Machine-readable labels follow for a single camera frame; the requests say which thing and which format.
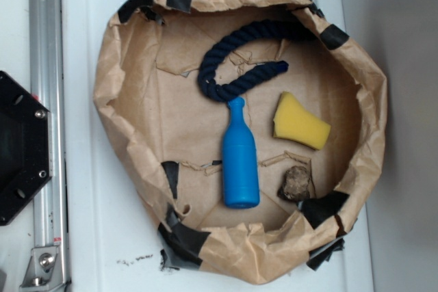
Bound metal corner bracket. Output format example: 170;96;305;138
19;245;63;291

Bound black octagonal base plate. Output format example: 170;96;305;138
1;71;51;226

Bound brown rock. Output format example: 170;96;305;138
277;165;316;202

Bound white tray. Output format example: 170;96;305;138
62;0;374;291

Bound dark blue rope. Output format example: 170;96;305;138
197;20;315;103

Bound yellow sponge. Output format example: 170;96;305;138
273;92;331;150

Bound aluminium extrusion rail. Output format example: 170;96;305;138
29;0;71;291

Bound blue plastic bottle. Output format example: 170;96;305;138
222;97;260;209

